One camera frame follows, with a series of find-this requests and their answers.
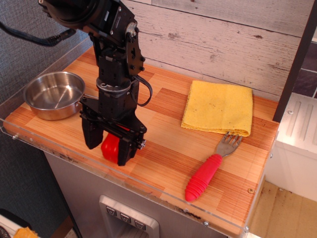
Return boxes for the red handled metal fork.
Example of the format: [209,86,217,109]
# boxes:
[185,132,243,202]

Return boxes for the small steel pot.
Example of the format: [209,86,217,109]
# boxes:
[23,71,97,120]

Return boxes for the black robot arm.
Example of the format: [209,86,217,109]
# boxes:
[39,0,147,166]

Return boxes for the silver dispenser button panel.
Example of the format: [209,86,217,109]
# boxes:
[99,195,160,238]

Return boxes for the yellow object at corner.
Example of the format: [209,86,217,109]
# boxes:
[13,227,38,238]

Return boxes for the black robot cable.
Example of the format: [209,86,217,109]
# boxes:
[0,21,153,107]

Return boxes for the yellow folded cloth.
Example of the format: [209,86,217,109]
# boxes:
[181,80,253,137]

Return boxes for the red bell pepper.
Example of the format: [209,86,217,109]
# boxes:
[101,133,120,164]

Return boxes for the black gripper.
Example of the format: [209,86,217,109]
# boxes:
[80,80,147,166]

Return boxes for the clear acrylic table guard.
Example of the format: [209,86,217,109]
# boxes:
[0,37,273,236]

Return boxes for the dark vertical post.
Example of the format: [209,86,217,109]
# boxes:
[272,0,317,122]

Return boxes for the grey toy fridge cabinet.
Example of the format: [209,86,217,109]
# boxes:
[45,153,224,238]

